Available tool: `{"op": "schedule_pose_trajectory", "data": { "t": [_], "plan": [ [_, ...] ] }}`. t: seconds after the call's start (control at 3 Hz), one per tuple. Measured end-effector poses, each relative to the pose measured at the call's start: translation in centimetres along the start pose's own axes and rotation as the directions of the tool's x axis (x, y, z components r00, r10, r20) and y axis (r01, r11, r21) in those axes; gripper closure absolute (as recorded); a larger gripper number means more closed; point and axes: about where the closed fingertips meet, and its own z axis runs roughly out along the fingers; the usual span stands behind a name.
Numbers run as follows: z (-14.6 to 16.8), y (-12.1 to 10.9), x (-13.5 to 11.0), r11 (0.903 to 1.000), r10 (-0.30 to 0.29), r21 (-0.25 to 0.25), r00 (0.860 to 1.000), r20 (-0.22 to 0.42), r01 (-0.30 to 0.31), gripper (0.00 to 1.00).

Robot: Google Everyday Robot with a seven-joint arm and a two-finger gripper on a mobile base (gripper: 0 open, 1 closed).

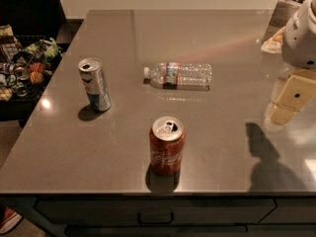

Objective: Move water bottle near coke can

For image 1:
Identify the black wire snack basket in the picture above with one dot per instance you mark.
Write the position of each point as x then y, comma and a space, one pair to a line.
27, 64

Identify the grey cabinet drawer front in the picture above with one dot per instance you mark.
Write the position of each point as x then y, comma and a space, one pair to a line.
123, 211

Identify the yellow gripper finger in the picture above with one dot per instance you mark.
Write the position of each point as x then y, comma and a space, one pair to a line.
291, 95

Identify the black drawer handle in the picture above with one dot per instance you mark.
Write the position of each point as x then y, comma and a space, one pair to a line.
155, 219

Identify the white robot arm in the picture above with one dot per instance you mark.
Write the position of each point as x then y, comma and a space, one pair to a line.
274, 44

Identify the clear plastic water bottle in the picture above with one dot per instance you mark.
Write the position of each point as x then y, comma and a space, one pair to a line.
178, 76

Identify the red coke can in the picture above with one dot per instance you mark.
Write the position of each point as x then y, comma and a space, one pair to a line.
167, 138

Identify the red white shoe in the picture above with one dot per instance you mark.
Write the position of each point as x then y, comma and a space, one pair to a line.
9, 219

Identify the silver blue energy drink can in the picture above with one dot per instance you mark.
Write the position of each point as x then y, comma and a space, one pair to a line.
94, 82

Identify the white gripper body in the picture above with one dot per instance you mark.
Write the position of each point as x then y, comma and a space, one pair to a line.
300, 41

